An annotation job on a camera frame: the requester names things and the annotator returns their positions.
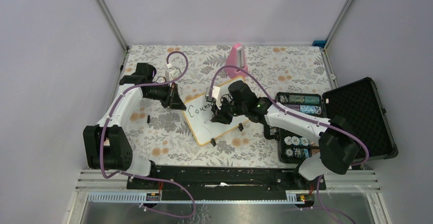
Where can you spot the blue white chip stack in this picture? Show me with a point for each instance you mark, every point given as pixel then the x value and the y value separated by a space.
pixel 309 109

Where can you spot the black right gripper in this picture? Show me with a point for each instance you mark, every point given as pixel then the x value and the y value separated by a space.
pixel 219 115

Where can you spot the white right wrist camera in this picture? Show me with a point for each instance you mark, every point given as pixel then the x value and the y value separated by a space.
pixel 212 95

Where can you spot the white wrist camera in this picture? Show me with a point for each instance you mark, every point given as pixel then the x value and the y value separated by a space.
pixel 172 73
pixel 212 95

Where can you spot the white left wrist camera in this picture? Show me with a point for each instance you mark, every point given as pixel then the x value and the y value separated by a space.
pixel 172 73

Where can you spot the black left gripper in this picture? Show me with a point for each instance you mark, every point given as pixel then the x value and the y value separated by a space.
pixel 173 100

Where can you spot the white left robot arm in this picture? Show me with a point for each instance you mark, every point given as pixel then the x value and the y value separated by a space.
pixel 106 144

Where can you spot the yellow framed whiteboard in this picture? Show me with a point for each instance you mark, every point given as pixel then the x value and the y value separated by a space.
pixel 198 116

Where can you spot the black poker chip case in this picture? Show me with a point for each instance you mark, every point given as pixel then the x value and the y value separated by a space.
pixel 355 108

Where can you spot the black mounting base plate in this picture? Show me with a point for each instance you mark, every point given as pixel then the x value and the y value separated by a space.
pixel 224 183

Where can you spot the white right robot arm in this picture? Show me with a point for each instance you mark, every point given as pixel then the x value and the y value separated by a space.
pixel 337 149

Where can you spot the blue corner bracket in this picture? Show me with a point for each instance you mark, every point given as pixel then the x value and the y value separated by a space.
pixel 319 43

